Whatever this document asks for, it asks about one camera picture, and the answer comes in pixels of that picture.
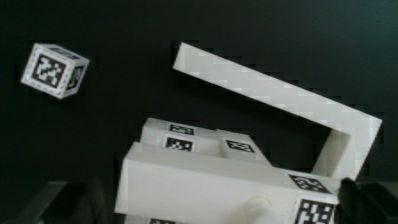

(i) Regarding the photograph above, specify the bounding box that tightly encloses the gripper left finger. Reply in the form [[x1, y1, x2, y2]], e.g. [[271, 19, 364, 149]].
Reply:
[[10, 177, 108, 224]]

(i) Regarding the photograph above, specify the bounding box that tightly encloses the white tagged cube nut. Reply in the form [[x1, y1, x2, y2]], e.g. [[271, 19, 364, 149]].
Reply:
[[21, 43, 90, 99]]

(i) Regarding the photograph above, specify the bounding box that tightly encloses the white U-shaped obstacle fence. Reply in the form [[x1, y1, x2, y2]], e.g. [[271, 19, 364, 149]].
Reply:
[[172, 43, 381, 179]]

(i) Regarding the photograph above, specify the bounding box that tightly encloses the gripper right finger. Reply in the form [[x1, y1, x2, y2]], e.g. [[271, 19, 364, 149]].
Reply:
[[335, 179, 398, 224]]

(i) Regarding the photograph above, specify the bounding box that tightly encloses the white chair backrest frame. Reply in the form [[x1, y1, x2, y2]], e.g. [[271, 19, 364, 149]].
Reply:
[[115, 143, 339, 224]]

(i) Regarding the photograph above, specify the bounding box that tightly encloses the white chair leg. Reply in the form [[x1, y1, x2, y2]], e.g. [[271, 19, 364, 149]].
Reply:
[[140, 118, 222, 156], [216, 130, 270, 166]]

